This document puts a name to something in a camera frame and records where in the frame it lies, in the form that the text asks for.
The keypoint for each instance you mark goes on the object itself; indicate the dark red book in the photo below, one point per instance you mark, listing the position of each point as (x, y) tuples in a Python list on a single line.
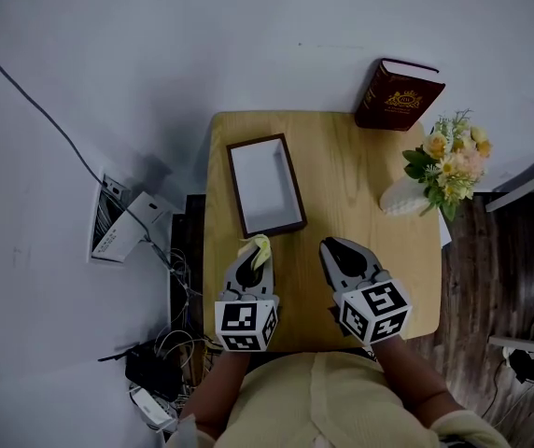
[(397, 98)]

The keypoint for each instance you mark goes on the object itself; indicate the black router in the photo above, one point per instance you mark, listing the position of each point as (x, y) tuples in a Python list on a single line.
[(152, 371)]

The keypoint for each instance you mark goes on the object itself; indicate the person's right forearm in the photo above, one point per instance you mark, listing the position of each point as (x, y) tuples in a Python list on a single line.
[(411, 381)]

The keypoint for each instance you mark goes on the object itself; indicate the yellow flower bouquet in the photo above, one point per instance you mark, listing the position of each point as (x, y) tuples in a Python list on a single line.
[(451, 166)]

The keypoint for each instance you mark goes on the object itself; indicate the white desk frame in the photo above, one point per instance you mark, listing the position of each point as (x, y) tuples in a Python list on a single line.
[(528, 182)]

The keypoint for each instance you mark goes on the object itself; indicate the yellow cloth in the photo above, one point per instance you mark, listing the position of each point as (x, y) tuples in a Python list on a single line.
[(258, 247)]

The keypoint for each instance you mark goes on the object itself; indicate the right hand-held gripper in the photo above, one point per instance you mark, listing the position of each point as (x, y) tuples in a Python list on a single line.
[(374, 311)]

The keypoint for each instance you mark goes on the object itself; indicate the white vase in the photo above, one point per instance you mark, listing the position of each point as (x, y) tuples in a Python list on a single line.
[(404, 199)]

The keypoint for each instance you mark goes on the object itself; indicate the person's pale yellow shirt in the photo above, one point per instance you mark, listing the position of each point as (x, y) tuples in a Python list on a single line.
[(323, 404)]

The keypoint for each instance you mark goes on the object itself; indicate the white paper sheet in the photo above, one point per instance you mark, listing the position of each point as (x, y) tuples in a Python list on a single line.
[(444, 231)]

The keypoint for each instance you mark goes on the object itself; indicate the person's left forearm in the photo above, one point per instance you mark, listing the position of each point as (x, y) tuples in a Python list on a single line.
[(215, 390)]

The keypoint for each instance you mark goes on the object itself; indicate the white wall junction box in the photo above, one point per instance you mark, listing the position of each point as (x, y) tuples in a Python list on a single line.
[(117, 231)]

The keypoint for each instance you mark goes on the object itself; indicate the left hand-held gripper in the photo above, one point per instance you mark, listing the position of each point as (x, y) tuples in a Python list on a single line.
[(243, 325)]

